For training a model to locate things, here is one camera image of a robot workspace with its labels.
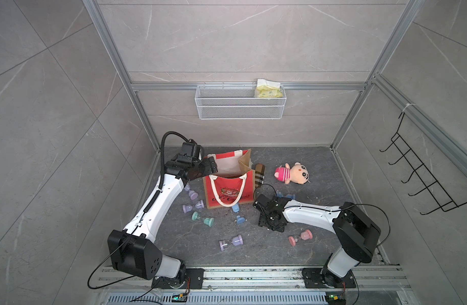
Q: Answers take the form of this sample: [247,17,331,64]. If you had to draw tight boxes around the yellow wipes packet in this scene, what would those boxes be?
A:
[255,79,283,99]

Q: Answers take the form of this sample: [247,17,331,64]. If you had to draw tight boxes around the purple hourglass front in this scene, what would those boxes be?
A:
[219,235,244,252]

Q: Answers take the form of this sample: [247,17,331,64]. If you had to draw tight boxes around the red burlap canvas bag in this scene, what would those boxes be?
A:
[203,149,255,209]

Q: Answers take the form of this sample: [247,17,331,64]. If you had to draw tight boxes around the black wire hook rack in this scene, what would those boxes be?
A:
[379,112,467,216]

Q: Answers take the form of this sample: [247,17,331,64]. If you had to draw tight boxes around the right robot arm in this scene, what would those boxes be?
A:
[253,194,385,288]

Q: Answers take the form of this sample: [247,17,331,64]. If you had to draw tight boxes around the blue hourglass right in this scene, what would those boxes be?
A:
[276,192,296,200]

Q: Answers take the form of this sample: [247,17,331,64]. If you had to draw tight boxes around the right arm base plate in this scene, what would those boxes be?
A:
[302,268,356,289]

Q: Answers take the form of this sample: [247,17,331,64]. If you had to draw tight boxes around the green hourglass left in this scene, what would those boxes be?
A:
[191,212,214,227]

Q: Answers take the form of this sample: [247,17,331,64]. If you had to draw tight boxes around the purple hourglass lying left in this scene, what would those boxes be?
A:
[182,200,205,214]

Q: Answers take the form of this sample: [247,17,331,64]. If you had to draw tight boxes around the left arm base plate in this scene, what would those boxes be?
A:
[152,268,205,290]

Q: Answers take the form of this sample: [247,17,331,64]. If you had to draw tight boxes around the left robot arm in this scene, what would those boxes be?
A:
[107,131,218,283]

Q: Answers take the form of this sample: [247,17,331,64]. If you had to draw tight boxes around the purple hourglass near bag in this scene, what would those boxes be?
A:
[183,183,199,202]

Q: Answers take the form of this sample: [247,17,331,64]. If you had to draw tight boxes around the blue hourglass centre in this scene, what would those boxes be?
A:
[232,203,246,225]

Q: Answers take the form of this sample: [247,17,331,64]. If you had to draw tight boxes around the plaid glasses case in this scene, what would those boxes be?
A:
[255,163,265,188]

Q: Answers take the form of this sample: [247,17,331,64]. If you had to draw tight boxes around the blue hourglass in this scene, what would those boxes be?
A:
[276,192,296,200]
[232,203,246,225]

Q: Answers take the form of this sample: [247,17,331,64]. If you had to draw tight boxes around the purple hourglass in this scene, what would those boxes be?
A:
[183,183,199,202]
[182,200,205,214]
[219,235,244,252]

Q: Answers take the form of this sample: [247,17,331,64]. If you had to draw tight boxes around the white wire mesh basket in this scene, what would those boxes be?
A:
[195,85,286,120]

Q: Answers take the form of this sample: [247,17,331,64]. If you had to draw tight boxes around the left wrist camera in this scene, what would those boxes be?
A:
[180,139,204,160]

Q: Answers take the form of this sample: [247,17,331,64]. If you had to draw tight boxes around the pink plush pig doll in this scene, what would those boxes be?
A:
[274,162,309,185]

